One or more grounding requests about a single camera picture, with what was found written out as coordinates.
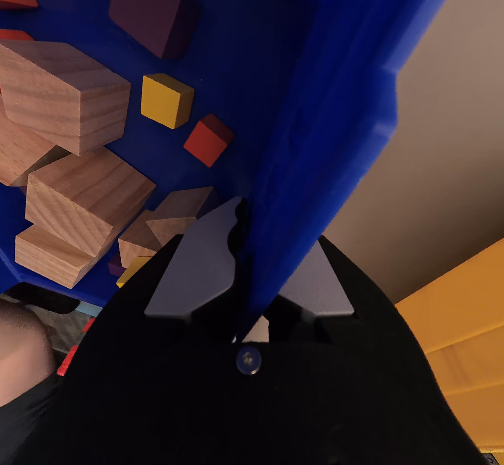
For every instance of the pile of coloured wooden cubes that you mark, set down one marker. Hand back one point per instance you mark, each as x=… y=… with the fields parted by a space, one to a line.
x=71 y=90

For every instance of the blue plastic box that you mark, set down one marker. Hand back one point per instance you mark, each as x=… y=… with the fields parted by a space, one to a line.
x=295 y=118

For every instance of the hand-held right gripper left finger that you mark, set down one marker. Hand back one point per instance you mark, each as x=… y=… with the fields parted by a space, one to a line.
x=197 y=272

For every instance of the yellow plastic box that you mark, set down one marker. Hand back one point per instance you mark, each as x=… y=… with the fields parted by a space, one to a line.
x=464 y=335

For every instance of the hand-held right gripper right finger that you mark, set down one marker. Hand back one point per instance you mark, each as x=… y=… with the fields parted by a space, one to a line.
x=319 y=287

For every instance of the person's left forearm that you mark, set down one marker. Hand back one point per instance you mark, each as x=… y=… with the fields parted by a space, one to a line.
x=23 y=350

